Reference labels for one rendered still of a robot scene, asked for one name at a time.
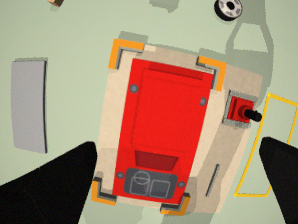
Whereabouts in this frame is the tan flat bar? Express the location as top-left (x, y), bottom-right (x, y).
top-left (48, 0), bottom-right (64, 7)

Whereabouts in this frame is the black short cylinder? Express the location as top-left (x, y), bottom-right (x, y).
top-left (214, 0), bottom-right (243, 22)

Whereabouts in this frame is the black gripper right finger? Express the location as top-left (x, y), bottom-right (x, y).
top-left (258, 136), bottom-right (298, 224)

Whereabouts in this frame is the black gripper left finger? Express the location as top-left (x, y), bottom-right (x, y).
top-left (0, 141), bottom-right (98, 224)

